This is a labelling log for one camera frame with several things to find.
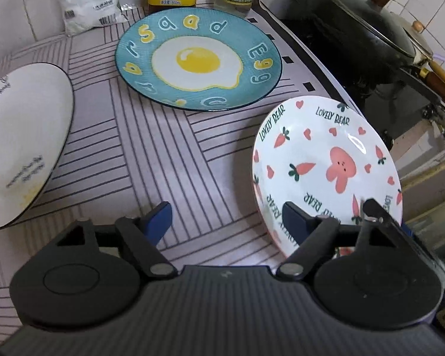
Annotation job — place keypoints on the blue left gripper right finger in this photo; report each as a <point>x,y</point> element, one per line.
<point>297,222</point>

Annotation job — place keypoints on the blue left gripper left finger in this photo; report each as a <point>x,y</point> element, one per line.
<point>155,224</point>

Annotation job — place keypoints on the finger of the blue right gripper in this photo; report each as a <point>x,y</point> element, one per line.
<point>401,238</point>

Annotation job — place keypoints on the white bunny carrot plate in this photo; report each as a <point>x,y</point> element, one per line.
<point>324,157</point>

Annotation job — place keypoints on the white sun plate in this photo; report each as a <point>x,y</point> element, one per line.
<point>36,112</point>

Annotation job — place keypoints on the blue fried egg plate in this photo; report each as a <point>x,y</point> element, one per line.
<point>198,59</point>

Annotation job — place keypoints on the striped table mat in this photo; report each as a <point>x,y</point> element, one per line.
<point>125,154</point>

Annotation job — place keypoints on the black gas stove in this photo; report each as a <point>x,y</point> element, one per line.
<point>374,92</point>

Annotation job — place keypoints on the black wok with lid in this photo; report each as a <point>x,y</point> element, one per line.
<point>348,29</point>

